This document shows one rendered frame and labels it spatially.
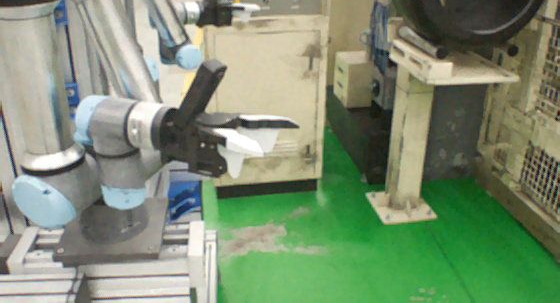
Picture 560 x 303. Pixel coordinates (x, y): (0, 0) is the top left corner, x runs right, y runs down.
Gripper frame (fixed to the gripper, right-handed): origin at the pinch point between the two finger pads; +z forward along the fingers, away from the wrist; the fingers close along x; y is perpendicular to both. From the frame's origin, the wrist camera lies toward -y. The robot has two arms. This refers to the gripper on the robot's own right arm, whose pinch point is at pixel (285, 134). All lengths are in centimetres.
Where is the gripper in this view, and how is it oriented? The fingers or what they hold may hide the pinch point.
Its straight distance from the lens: 73.9
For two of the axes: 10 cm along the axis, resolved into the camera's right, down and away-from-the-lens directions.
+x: -3.6, 2.7, -8.9
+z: 9.3, 1.5, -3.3
